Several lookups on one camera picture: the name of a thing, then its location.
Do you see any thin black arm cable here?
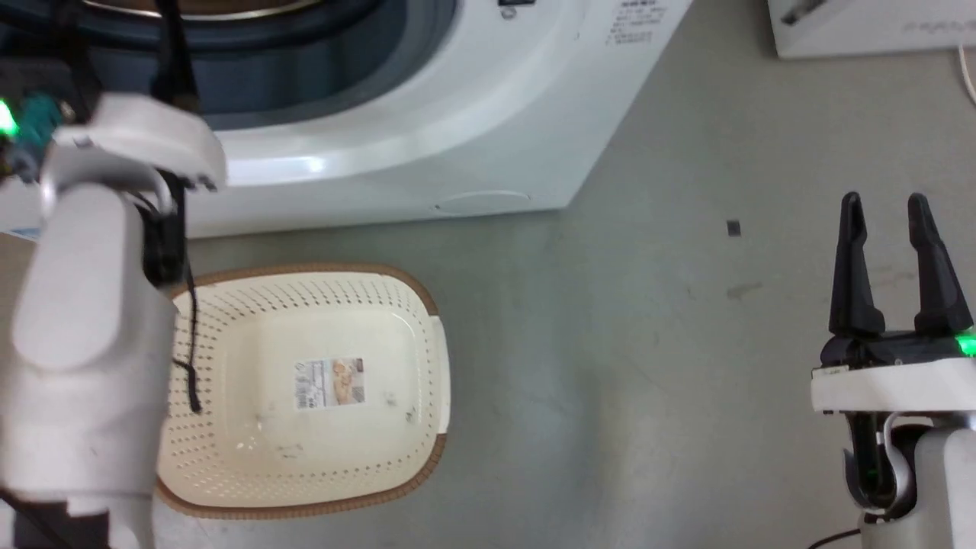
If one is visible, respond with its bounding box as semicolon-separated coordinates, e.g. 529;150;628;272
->
807;528;864;549
142;175;204;415

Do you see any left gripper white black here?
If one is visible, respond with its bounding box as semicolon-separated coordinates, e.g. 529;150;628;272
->
0;0;228;191

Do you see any washing machine text sticker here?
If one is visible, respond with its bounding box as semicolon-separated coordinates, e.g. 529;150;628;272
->
605;0;670;47

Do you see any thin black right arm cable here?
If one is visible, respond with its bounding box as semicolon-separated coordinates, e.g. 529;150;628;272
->
807;528;864;549

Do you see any white power cable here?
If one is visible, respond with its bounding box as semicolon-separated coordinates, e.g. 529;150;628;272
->
956;44;976;106

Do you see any white front-load washing machine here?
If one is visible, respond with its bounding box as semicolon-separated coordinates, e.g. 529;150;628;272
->
0;0;695;242

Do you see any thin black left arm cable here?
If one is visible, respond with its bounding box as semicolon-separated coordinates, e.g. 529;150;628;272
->
142;175;204;415

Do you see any cream perforated laundry basket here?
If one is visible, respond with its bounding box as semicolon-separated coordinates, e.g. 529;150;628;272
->
156;263;452;522

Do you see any printed paper label sticker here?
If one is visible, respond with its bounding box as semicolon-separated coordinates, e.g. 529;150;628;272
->
294;357;366;412

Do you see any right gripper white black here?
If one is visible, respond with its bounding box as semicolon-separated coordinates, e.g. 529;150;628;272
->
811;191;976;416

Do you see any white box appliance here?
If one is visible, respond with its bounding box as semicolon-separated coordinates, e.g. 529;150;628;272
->
766;0;976;59

